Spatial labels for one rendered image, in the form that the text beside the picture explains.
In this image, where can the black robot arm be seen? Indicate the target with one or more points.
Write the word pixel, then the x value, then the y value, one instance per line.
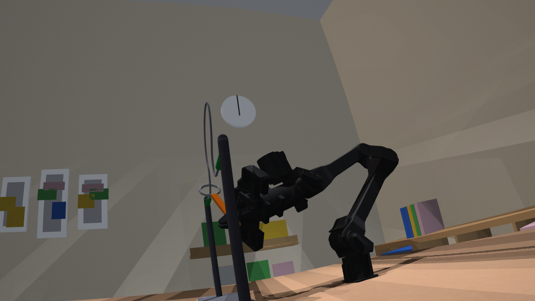
pixel 347 235

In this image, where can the orange handle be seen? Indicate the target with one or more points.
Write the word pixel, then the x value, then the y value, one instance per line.
pixel 215 197

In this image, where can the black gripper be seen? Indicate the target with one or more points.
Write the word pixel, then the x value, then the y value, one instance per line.
pixel 259 204

